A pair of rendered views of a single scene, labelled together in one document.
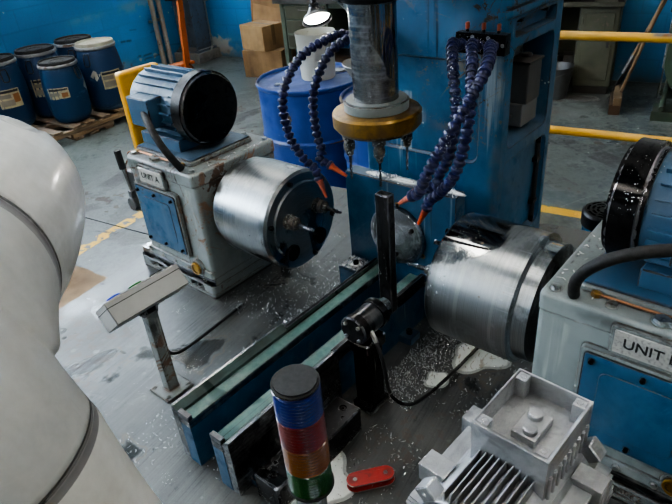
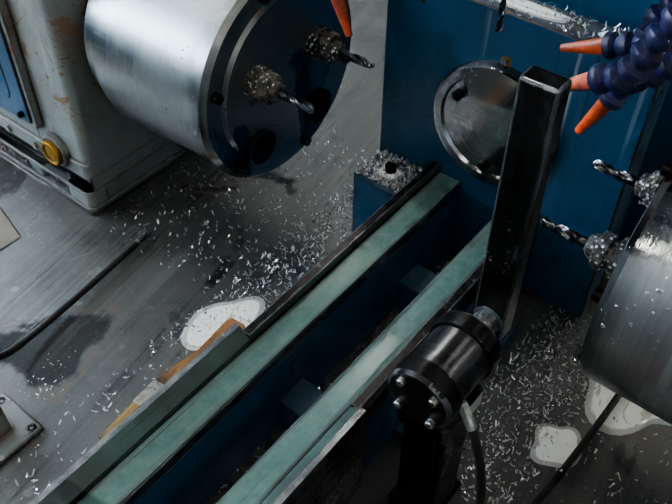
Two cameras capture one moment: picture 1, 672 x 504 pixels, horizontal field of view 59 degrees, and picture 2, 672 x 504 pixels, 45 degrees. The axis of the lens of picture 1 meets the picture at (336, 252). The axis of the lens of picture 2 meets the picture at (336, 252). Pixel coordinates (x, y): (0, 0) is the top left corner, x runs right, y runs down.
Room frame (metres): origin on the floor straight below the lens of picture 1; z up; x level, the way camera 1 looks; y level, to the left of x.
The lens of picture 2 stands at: (0.50, 0.07, 1.55)
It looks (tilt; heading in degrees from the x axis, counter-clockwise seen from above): 46 degrees down; 356
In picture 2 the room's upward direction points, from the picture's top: straight up
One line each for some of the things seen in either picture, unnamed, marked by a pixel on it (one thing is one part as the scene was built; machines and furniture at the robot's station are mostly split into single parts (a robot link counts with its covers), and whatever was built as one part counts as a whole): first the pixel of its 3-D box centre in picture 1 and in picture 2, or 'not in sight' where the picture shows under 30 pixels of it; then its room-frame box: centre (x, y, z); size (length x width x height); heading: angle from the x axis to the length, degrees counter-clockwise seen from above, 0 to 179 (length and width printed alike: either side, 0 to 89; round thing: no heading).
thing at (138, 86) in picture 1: (174, 148); not in sight; (1.53, 0.41, 1.16); 0.33 x 0.26 x 0.42; 47
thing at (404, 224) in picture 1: (396, 235); (491, 127); (1.20, -0.14, 1.02); 0.15 x 0.02 x 0.15; 47
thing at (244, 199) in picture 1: (261, 206); (192, 31); (1.37, 0.18, 1.04); 0.37 x 0.25 x 0.25; 47
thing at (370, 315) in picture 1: (433, 317); (568, 327); (0.99, -0.19, 0.92); 0.45 x 0.13 x 0.24; 137
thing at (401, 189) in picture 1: (411, 239); (515, 131); (1.24, -0.19, 0.97); 0.30 x 0.11 x 0.34; 47
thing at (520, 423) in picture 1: (530, 431); not in sight; (0.51, -0.22, 1.11); 0.12 x 0.11 x 0.07; 134
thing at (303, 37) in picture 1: (314, 54); not in sight; (3.26, 0.01, 0.99); 0.24 x 0.22 x 0.24; 57
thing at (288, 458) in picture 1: (305, 448); not in sight; (0.53, 0.06, 1.10); 0.06 x 0.06 x 0.04
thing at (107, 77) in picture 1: (58, 89); not in sight; (5.62, 2.42, 0.37); 1.20 x 0.80 x 0.74; 142
